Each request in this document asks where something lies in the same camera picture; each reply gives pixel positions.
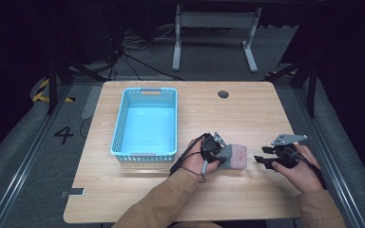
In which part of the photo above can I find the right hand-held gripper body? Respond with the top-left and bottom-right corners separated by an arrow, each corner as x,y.
270,133 -> 309,169

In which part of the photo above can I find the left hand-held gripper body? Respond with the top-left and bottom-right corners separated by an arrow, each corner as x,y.
199,131 -> 228,163

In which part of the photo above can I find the blue plastic basket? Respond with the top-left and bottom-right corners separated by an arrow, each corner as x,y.
109,86 -> 179,163

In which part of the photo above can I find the person's left hand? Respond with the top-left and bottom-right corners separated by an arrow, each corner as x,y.
179,139 -> 221,183

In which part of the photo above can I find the person's right hand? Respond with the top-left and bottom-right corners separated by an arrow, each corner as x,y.
271,143 -> 323,195

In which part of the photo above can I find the black metal stand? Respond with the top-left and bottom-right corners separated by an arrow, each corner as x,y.
46,55 -> 108,116
265,58 -> 318,119

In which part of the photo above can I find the grey floor tape strip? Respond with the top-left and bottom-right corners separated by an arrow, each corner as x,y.
81,85 -> 103,120

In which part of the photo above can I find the yellow black hazard tape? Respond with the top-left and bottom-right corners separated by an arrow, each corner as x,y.
32,78 -> 76,104

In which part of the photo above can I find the grey wrist strap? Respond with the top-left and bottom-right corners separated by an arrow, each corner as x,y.
183,160 -> 209,183

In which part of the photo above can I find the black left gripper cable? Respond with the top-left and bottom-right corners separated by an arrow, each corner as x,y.
169,132 -> 209,177

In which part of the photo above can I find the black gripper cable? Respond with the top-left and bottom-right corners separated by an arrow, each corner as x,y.
169,132 -> 209,177
284,146 -> 328,191

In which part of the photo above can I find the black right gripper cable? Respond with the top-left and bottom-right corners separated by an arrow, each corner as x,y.
284,146 -> 328,191

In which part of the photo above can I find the metal floor rail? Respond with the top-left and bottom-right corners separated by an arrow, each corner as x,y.
0,85 -> 72,228
293,85 -> 365,228

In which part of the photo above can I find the grey metal desk frame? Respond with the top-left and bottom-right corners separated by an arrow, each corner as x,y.
171,4 -> 262,73

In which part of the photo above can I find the bundle of black floor cables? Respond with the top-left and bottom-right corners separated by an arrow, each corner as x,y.
107,25 -> 185,82

